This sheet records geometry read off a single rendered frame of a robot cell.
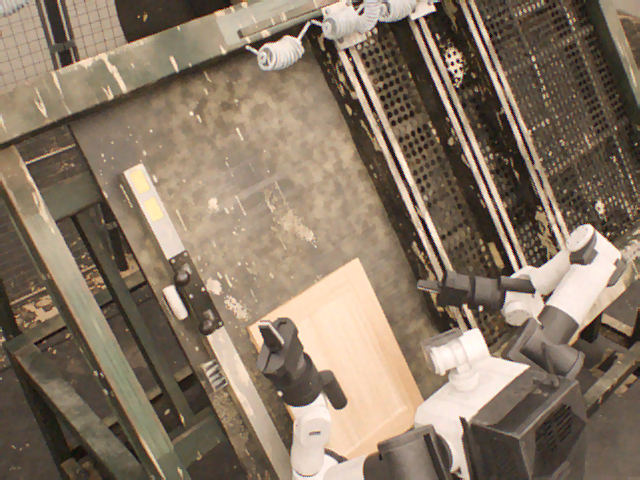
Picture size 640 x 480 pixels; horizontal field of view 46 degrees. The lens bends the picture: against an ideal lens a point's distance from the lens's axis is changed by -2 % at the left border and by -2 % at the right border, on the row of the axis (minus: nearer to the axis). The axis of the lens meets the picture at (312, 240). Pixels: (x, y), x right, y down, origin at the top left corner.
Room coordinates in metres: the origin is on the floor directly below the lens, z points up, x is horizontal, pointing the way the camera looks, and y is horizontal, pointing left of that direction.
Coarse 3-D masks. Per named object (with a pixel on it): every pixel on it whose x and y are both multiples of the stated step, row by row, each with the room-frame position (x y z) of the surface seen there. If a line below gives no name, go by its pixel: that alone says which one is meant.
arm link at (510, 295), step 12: (504, 276) 1.45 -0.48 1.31; (492, 288) 1.44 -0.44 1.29; (504, 288) 1.43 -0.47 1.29; (516, 288) 1.43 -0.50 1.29; (528, 288) 1.42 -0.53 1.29; (492, 300) 1.42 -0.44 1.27; (504, 300) 1.42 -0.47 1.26; (516, 300) 1.41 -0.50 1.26; (528, 300) 1.42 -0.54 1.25; (492, 312) 1.42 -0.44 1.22; (504, 312) 1.42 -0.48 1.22; (516, 312) 1.39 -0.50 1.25; (528, 312) 1.38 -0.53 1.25; (516, 324) 1.39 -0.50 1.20
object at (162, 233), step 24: (144, 168) 1.49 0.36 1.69; (144, 192) 1.46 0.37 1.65; (144, 216) 1.42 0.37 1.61; (168, 216) 1.44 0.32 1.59; (168, 240) 1.40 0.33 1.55; (168, 264) 1.37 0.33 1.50; (192, 312) 1.32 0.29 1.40; (216, 336) 1.30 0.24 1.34; (216, 360) 1.27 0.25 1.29; (240, 384) 1.24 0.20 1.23; (240, 408) 1.22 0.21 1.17; (264, 408) 1.23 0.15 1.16; (264, 432) 1.19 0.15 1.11; (264, 456) 1.17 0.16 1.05; (288, 456) 1.17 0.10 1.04
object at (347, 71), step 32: (320, 32) 1.94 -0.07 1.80; (352, 64) 1.90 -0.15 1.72; (352, 96) 1.85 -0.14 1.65; (384, 128) 1.82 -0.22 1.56; (384, 160) 1.77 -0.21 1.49; (384, 192) 1.76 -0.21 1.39; (416, 192) 1.74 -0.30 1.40; (416, 224) 1.68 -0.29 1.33; (416, 256) 1.67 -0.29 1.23; (448, 320) 1.58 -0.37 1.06
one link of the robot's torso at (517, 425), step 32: (544, 352) 1.08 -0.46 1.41; (448, 384) 1.10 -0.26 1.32; (480, 384) 1.07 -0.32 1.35; (512, 384) 1.03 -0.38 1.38; (544, 384) 1.01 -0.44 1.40; (576, 384) 0.98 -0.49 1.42; (416, 416) 1.03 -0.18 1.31; (448, 416) 0.99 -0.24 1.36; (480, 416) 0.96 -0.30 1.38; (512, 416) 0.93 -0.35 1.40; (544, 416) 0.92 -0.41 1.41; (576, 416) 0.95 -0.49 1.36; (448, 448) 0.93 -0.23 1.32; (480, 448) 0.93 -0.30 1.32; (512, 448) 0.87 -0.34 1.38; (544, 448) 0.88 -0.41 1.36; (576, 448) 0.93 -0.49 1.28
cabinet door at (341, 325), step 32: (320, 288) 1.50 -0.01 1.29; (352, 288) 1.53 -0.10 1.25; (256, 320) 1.39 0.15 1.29; (320, 320) 1.44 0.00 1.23; (352, 320) 1.48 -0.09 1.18; (384, 320) 1.51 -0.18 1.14; (320, 352) 1.39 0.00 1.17; (352, 352) 1.42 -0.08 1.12; (384, 352) 1.45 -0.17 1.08; (352, 384) 1.37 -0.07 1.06; (384, 384) 1.40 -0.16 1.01; (352, 416) 1.31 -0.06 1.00; (384, 416) 1.34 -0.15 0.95; (352, 448) 1.25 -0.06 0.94
